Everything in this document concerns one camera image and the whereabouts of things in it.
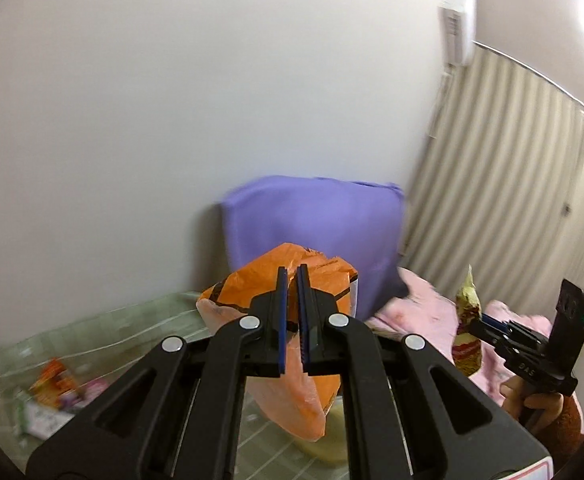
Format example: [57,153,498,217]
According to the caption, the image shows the yellow noodle snack bag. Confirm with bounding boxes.
[451,266,482,377]

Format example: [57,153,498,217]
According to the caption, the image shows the orange plastic package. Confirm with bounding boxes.
[195,243,358,442]

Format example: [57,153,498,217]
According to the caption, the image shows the yellow-green trash bag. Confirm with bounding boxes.
[293,396,348,466]

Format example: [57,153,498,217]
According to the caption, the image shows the person's right hand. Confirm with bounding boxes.
[500,376,565,434]

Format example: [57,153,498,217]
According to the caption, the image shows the pink floral blanket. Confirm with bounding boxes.
[365,264,578,421]

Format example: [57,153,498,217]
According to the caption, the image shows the purple pillow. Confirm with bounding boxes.
[220,176,409,321]

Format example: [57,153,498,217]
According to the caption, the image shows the beige striped curtain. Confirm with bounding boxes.
[403,44,584,316]

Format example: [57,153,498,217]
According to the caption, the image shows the green checkered bed sheet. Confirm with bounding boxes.
[0,294,349,479]

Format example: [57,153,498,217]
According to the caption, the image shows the scattered wrappers on sheet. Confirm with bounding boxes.
[14,359,110,441]

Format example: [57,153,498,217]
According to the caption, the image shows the white air conditioner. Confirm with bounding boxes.
[439,0,477,66]

